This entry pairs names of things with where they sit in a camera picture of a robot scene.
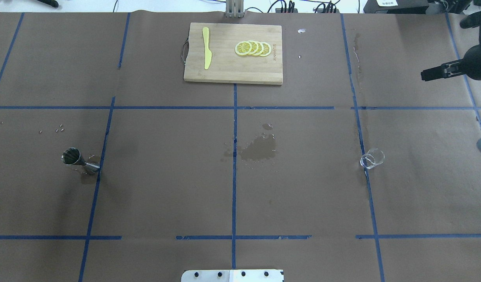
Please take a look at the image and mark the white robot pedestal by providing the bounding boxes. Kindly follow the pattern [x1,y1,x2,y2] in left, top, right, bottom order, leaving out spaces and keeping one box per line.
[181,269,285,282]

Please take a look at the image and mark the lemon slice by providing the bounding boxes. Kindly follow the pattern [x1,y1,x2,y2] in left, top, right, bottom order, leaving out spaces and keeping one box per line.
[253,42,264,56]
[234,41,252,56]
[248,40,260,56]
[259,42,272,57]

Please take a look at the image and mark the steel measuring jigger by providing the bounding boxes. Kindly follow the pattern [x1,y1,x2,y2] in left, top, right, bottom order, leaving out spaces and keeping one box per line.
[60,147,100,175]

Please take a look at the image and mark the aluminium frame post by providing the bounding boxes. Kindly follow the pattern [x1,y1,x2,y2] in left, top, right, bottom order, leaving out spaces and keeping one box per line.
[225,0,245,18]

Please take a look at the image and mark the clear glass cup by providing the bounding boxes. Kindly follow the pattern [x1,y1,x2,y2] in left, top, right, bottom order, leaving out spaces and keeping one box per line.
[359,148,385,170]

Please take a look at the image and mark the black box with label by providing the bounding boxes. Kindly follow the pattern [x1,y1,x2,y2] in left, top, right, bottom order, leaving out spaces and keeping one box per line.
[363,0,429,14]

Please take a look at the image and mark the yellow plastic knife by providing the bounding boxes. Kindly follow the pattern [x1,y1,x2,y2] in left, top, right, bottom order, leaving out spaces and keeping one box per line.
[202,27,213,70]

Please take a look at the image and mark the black handheld tool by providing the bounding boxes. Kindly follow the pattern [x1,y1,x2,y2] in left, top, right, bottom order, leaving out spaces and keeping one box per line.
[38,0,59,8]

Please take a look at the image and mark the wooden cutting board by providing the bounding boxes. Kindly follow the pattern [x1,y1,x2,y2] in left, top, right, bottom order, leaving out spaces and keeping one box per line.
[184,22,283,85]

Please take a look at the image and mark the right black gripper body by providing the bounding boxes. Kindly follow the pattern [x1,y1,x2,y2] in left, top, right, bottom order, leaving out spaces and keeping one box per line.
[461,45,481,81]

